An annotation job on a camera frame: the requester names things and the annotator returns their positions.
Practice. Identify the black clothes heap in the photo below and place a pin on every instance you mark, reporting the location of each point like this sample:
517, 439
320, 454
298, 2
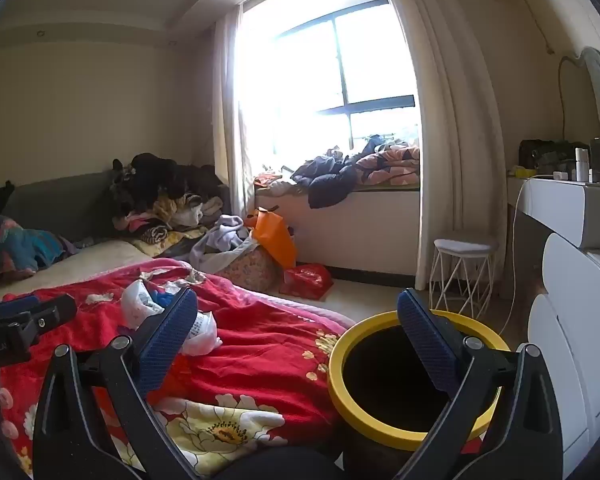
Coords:
170, 175

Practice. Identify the black bag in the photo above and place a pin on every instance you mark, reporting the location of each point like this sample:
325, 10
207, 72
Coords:
545, 157

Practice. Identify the white dresser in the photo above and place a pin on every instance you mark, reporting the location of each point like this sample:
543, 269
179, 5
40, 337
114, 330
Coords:
570, 310

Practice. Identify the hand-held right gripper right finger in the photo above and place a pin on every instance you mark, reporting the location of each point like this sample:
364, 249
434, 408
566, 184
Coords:
427, 340

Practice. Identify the grey padded headboard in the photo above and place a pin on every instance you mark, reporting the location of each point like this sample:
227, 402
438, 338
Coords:
60, 205

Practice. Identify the sheer white curtain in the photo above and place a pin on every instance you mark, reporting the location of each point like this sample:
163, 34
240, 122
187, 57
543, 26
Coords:
226, 110

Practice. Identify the pale grey garment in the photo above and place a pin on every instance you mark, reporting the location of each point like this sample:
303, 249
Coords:
220, 237

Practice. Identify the orange and white clothes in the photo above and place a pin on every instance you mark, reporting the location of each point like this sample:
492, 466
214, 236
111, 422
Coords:
275, 182

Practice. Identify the white bottle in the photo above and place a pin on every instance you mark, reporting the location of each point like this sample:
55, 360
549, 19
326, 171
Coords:
581, 162

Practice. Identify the white plastic bag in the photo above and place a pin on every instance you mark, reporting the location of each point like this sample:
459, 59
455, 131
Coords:
204, 336

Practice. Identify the orange bag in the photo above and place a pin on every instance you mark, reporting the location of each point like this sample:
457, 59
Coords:
276, 237

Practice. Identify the beige bed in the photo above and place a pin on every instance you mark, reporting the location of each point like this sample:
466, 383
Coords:
80, 265

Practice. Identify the window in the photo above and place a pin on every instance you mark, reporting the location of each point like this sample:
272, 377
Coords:
360, 60

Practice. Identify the white charger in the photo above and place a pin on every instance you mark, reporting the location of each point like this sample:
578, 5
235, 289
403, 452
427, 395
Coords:
560, 175

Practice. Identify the teal floral cloth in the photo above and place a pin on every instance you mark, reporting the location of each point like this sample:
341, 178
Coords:
15, 247

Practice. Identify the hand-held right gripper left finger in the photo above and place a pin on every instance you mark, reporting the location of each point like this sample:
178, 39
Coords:
162, 345

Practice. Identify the yellow rimmed black bin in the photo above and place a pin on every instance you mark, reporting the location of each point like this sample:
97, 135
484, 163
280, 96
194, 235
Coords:
341, 385

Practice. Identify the floral storage box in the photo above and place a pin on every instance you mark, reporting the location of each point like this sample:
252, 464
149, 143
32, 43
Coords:
245, 270

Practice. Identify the pink patterned quilt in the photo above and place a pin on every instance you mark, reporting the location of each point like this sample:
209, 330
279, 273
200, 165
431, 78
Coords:
390, 165

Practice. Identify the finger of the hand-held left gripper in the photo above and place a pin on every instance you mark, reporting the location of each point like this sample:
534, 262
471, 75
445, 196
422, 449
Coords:
50, 317
17, 303

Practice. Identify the red floral blanket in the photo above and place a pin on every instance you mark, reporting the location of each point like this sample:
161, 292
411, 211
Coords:
260, 340

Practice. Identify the black sock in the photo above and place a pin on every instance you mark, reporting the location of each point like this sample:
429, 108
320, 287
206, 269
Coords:
1, 196

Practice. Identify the red plastic bag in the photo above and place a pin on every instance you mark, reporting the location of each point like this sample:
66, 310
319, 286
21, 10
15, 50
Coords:
305, 281

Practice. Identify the pile of folded clothes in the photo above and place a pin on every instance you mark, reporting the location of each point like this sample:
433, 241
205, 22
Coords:
180, 215

